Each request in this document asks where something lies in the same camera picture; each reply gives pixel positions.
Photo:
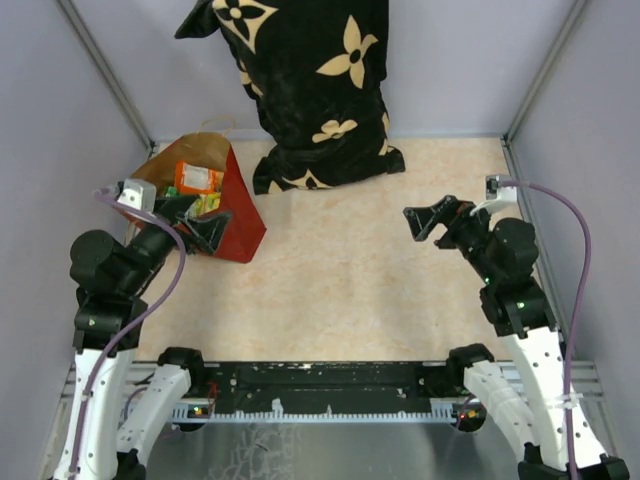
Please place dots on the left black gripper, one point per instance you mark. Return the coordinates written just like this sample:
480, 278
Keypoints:
206, 229

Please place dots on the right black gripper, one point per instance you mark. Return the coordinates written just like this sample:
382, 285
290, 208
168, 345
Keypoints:
422, 220

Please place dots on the red brown paper bag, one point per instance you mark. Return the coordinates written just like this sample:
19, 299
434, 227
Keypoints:
212, 150

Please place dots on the black floral pillow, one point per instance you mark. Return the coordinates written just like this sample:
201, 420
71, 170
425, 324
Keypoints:
314, 70

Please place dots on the green yellow snack bag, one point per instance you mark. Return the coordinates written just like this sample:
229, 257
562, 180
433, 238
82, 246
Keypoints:
202, 204

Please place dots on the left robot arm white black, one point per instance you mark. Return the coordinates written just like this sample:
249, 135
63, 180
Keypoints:
119, 287

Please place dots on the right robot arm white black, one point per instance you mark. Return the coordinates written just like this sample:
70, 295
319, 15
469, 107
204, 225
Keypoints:
544, 422

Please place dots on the orange white snack packet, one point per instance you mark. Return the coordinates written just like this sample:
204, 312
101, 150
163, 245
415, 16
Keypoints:
194, 180

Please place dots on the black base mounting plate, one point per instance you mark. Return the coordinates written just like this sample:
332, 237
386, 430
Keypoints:
326, 387

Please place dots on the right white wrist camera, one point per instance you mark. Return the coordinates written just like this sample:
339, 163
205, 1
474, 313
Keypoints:
499, 195

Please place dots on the white toothed cable rail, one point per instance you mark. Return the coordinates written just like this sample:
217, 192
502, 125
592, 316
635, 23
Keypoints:
441, 413

